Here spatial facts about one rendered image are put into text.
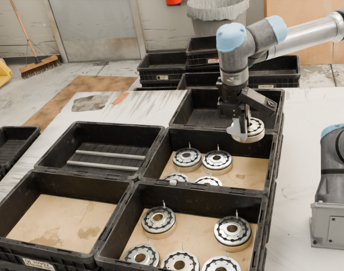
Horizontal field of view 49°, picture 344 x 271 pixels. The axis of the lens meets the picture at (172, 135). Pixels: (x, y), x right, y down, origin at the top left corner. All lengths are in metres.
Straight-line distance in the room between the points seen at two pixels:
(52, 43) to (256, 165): 3.84
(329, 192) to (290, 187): 0.31
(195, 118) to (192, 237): 0.64
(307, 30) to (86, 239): 0.91
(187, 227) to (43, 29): 3.96
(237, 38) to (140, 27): 3.34
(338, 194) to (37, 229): 0.91
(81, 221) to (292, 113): 1.08
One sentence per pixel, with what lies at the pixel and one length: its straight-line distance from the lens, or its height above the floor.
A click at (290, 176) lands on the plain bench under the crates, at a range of 1.50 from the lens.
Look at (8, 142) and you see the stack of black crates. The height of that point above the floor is 0.38.
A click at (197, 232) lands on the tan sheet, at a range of 1.14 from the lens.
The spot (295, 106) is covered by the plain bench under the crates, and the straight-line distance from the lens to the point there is 1.90.
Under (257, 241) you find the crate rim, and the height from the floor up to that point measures 0.93.
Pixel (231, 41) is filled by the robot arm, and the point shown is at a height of 1.33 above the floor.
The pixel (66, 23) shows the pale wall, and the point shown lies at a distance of 4.63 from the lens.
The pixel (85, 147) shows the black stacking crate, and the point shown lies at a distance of 1.59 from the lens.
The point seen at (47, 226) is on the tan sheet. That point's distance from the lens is 1.30.
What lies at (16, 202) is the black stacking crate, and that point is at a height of 0.89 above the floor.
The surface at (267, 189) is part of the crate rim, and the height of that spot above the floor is 0.93.
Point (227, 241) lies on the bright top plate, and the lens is 1.07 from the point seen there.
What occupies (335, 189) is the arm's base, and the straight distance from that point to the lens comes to 1.17.
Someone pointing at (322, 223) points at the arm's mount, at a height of 0.80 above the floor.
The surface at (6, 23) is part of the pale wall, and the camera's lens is 5.09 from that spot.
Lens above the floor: 1.69
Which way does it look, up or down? 34 degrees down
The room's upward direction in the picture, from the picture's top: 10 degrees counter-clockwise
